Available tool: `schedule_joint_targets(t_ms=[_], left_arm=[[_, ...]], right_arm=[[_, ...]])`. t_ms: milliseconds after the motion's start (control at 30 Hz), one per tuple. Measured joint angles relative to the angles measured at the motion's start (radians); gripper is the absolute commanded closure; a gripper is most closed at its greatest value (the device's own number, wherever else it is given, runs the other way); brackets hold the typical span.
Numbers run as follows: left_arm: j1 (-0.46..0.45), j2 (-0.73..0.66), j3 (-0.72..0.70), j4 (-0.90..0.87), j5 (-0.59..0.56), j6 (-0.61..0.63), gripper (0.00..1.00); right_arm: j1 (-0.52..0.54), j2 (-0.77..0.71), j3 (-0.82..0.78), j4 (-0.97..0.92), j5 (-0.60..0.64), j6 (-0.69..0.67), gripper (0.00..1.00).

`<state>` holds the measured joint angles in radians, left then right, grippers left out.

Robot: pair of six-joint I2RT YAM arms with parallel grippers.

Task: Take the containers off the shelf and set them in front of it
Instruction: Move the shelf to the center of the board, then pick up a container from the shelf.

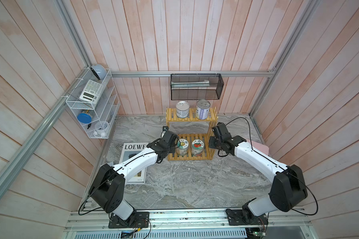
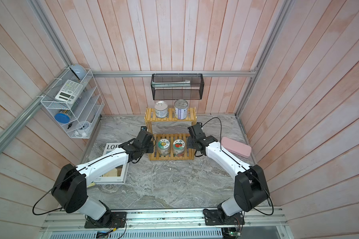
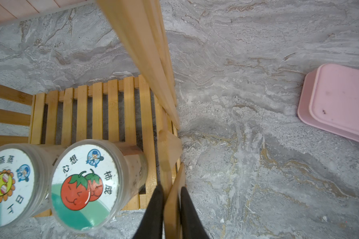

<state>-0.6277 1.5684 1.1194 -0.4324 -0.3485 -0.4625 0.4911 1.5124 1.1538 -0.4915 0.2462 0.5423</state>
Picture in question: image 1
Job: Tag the bamboo two-tier shelf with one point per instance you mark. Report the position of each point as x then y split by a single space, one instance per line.
207 154

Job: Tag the white calculator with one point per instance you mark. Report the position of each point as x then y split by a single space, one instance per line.
91 92

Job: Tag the white label tin can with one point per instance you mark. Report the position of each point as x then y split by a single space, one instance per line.
182 109

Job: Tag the sunflower lid seed jar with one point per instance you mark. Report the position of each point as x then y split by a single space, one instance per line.
182 147

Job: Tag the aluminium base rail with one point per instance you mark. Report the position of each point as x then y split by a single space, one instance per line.
191 224

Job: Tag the purple label tin can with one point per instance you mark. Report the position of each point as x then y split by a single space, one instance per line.
202 109

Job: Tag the white wire wall rack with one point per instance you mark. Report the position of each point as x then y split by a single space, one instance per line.
106 108

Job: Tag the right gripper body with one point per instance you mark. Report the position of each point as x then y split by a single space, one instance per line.
214 144

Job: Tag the tomato lid seed jar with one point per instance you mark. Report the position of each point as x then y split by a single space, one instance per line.
197 147

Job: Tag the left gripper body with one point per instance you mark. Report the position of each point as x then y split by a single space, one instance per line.
171 148

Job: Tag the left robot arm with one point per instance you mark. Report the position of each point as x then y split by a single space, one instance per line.
107 189

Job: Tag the white cup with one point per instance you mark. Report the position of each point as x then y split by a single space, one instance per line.
101 129

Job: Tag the black mesh wall basket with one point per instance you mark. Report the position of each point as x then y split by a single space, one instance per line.
213 92

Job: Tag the booklet in mesh basket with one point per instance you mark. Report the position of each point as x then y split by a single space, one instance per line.
193 84

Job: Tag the blue lid container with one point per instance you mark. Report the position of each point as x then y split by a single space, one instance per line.
85 116

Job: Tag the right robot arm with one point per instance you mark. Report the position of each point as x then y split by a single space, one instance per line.
288 185

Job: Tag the pink case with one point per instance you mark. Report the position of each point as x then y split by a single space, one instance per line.
259 147

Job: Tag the Loewe magazine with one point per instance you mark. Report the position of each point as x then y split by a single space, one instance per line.
128 151

